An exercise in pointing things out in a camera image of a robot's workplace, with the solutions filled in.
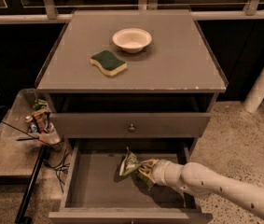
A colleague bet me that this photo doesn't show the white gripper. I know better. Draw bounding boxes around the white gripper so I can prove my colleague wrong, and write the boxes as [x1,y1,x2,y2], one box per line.
[138,159,183,189]

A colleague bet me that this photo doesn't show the green jalapeno chip bag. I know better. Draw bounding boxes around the green jalapeno chip bag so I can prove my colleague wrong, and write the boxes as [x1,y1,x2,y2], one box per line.
[119,149,155,189]

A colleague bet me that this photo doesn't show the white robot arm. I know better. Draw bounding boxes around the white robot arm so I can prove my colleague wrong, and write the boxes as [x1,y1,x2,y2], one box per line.
[139,160,264,220]

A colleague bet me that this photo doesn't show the round metal drawer knob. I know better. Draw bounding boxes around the round metal drawer knob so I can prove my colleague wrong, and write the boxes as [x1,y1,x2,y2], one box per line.
[128,124,136,133]

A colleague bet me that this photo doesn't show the open grey middle drawer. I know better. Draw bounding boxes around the open grey middle drawer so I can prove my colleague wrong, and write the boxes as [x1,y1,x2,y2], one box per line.
[49,138,213,224]

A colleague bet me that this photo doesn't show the grey drawer cabinet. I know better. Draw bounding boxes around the grey drawer cabinet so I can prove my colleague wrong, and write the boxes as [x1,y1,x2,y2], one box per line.
[37,10,227,224]

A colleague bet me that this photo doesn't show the closed grey top drawer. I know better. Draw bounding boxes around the closed grey top drawer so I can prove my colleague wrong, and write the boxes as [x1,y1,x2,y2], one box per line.
[50,113,210,138]

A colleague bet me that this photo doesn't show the green yellow sponge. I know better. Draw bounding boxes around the green yellow sponge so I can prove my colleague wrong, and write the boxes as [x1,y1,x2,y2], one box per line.
[90,50,127,77]

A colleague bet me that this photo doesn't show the snack packages in bin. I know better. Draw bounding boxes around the snack packages in bin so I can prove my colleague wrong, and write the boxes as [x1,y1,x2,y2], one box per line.
[25,99,55,133]

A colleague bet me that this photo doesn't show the clear plastic bin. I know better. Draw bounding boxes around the clear plastic bin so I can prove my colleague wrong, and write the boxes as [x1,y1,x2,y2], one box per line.
[1,89,61,147]

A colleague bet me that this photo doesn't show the white paper bowl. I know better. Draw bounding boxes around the white paper bowl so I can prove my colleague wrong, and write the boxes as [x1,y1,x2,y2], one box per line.
[112,28,152,53]

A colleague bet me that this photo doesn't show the black cables on floor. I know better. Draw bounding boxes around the black cables on floor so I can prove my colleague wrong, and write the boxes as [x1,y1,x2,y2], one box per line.
[1,120,72,194]

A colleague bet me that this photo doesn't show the black metal floor rail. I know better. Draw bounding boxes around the black metal floor rail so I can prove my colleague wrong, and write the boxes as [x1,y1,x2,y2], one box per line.
[14,146,48,224]

